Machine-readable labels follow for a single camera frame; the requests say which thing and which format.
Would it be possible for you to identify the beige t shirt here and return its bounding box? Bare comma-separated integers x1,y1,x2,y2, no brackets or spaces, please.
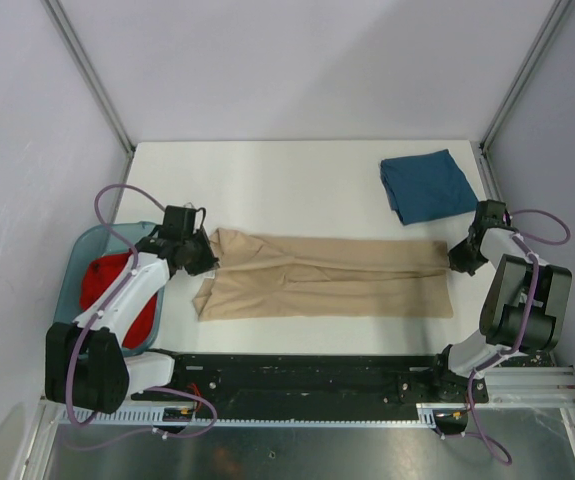
193,228,453,322

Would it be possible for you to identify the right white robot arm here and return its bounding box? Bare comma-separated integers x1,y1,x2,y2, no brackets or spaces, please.
428,227,573,401

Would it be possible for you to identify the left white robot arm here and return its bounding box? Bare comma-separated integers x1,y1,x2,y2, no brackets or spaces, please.
45,229,218,425

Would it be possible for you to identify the folded blue t shirt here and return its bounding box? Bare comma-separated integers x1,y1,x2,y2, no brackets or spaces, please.
379,149,478,226

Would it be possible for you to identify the red t shirt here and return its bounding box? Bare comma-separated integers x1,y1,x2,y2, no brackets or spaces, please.
79,251,158,354

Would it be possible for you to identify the teal plastic bin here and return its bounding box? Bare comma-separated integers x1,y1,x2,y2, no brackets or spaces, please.
53,225,164,356

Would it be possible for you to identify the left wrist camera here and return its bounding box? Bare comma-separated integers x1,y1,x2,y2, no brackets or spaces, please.
159,205,206,241

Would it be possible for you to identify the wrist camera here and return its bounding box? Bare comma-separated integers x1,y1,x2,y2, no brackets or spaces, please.
159,205,206,241
473,200,511,230

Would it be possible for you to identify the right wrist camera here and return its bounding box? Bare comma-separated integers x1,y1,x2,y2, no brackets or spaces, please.
473,200,511,230

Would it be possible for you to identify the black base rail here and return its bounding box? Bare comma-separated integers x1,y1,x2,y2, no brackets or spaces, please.
131,352,491,421

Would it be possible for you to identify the white cable duct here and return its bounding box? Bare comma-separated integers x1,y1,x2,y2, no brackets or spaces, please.
56,402,443,427

